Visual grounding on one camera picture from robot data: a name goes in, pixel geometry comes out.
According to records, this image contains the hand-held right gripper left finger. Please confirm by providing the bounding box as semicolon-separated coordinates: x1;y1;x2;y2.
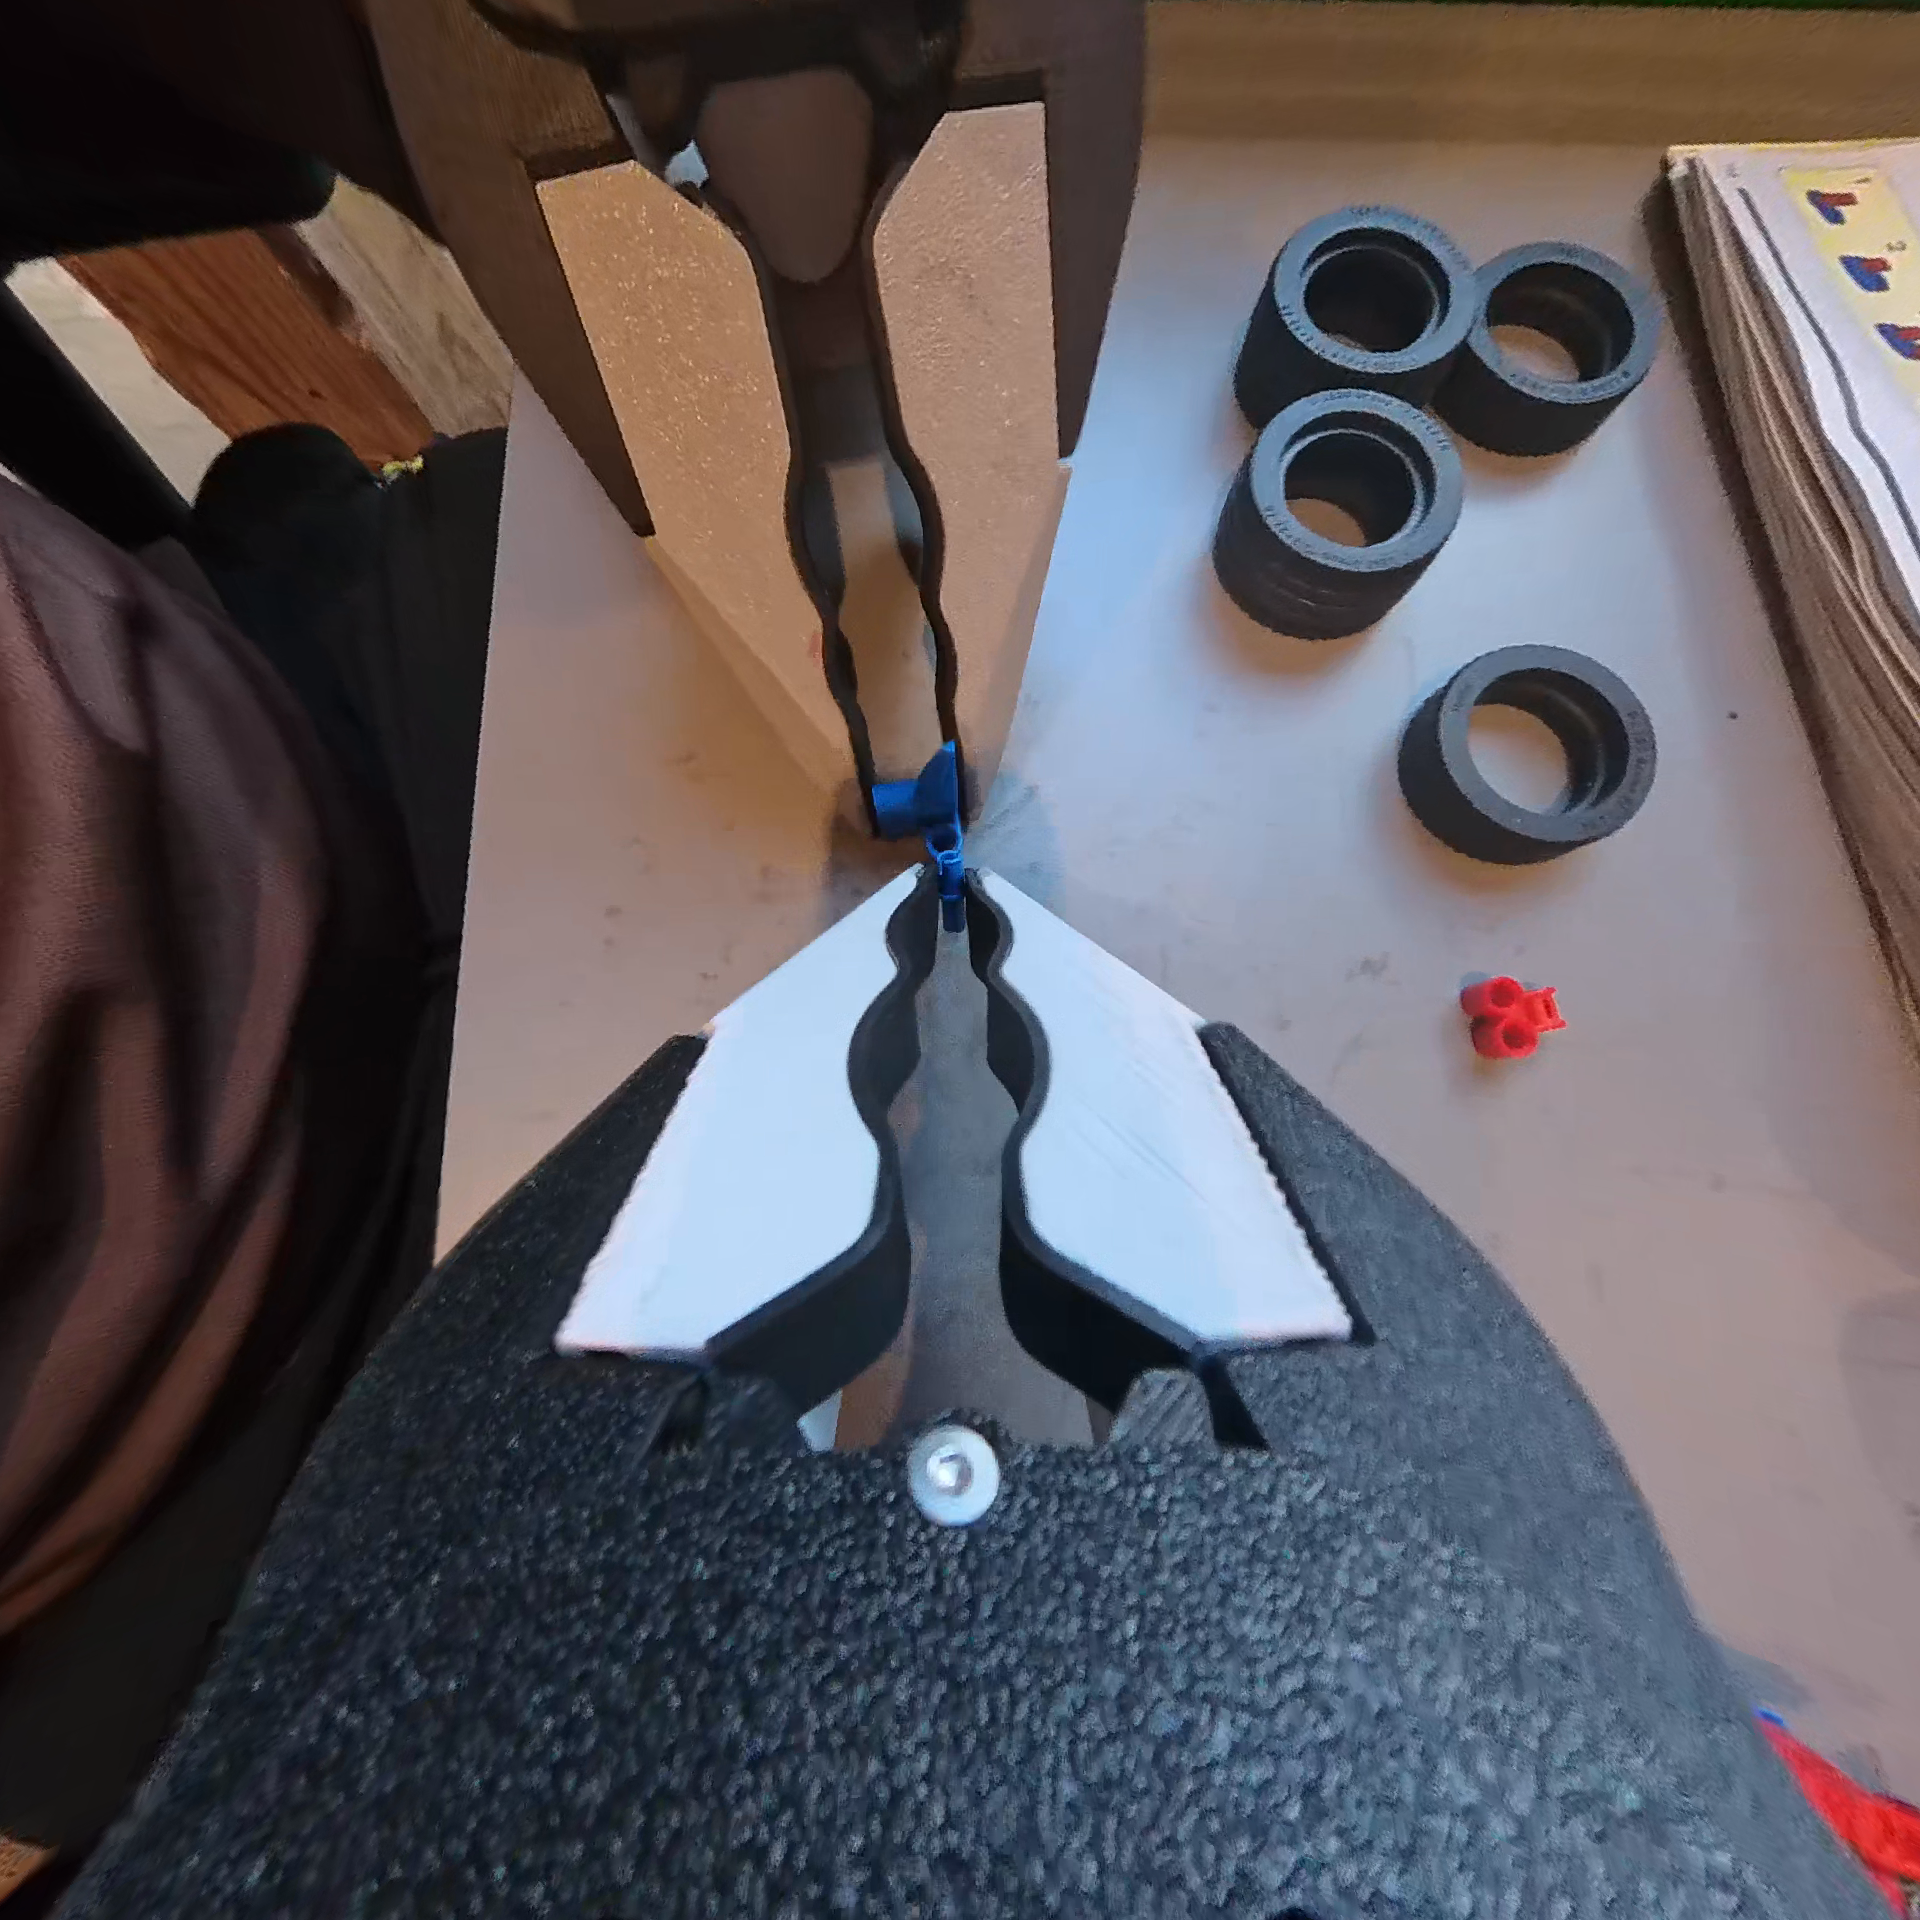
556;865;943;1366

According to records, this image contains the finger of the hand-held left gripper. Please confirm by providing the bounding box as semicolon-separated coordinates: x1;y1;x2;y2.
866;96;1077;818
538;157;889;833

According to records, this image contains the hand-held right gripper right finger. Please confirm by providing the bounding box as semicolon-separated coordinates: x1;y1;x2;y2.
965;873;1356;1361

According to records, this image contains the small red connector brick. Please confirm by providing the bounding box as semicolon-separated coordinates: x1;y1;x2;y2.
1458;975;1568;1063

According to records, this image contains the blue pointed brick assembly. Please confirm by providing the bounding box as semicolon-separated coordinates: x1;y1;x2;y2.
871;738;965;841

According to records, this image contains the person's left forearm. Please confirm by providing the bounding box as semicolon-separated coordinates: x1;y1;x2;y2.
0;0;437;278

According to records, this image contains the grey desk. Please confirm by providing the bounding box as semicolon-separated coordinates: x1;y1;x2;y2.
435;134;1920;1770

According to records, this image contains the person's left hand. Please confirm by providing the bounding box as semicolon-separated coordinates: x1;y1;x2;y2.
698;66;883;288

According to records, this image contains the wide black rubber tyre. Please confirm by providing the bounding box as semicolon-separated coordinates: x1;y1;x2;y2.
1212;386;1468;644
1232;200;1483;430

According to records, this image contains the wooden furniture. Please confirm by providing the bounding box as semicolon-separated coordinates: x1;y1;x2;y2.
60;181;519;470

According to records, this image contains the narrow black rubber tyre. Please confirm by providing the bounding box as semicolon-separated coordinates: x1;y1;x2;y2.
1400;644;1660;865
1432;239;1665;460

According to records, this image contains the beige wooden table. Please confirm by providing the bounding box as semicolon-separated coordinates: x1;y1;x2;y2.
1140;0;1920;153

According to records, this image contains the person's brown shirt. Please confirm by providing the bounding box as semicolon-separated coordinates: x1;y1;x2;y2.
0;480;345;1636

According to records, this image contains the open instruction book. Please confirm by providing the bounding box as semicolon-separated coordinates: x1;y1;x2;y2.
1665;142;1920;1052

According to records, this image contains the toy brick car model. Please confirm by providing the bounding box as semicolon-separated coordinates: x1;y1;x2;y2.
1747;1702;1920;1920

